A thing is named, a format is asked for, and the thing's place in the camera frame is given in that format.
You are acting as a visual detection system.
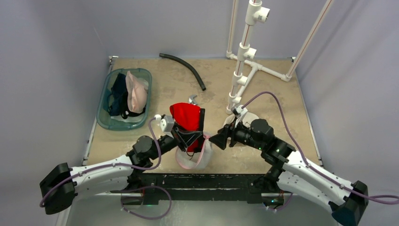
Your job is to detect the light pink bra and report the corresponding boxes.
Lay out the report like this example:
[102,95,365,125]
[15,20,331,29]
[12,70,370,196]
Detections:
[125,71,149,113]

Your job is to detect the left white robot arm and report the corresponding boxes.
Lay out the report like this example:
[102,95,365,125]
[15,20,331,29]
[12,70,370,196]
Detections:
[40,132,185,215]

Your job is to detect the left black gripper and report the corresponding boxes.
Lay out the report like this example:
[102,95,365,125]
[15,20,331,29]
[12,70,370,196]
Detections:
[149,122,202,161]

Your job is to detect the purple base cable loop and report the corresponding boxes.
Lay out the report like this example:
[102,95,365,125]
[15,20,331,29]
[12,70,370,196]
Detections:
[120,186,173,221]

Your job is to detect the white PVC pipe rack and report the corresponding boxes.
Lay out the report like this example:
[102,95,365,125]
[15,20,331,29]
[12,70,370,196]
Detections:
[225,0,334,114]

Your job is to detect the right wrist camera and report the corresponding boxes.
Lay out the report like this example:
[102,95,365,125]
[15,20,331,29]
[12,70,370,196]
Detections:
[231,105,248,127]

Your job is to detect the black rubber hose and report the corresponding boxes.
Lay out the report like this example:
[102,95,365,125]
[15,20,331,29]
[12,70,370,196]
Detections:
[159,53,207,92]

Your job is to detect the black bra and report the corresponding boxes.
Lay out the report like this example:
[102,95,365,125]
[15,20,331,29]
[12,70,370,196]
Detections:
[120,107,146,119]

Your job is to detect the white cloth garment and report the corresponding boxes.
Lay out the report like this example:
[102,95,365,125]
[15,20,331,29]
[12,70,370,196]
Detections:
[110,114,144,123]

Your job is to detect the red garment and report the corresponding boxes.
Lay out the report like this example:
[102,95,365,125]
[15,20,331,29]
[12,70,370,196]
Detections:
[169,103,205,153]

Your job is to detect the red handled adjustable wrench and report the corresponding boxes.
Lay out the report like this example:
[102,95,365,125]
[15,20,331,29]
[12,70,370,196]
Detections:
[188,95,198,105]

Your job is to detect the teal plastic bin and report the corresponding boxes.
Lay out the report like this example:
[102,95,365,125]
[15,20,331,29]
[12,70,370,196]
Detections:
[96,68,152,131]

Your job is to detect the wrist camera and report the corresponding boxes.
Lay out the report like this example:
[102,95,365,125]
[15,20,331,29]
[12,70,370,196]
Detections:
[154,114,175,137]
[231,105,248,127]

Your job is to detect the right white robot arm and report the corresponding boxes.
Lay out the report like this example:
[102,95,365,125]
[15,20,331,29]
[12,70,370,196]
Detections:
[209,119,368,226]

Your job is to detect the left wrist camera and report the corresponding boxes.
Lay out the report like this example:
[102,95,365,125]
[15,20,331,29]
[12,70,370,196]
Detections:
[154,114,175,137]

